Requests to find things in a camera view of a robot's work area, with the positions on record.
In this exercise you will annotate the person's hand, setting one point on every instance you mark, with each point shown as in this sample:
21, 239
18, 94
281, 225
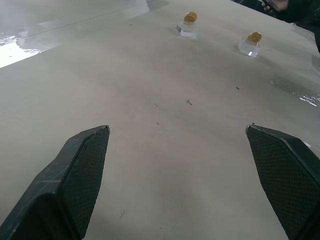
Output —
277, 5

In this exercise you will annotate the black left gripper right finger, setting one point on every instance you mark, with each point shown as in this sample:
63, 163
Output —
285, 180

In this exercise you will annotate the black phone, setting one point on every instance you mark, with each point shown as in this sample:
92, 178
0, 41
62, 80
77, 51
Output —
269, 3

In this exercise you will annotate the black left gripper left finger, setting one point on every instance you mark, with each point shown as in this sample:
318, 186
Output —
65, 190

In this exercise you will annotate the clear acrylic coin stand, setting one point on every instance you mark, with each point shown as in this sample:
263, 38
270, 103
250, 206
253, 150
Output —
188, 30
249, 48

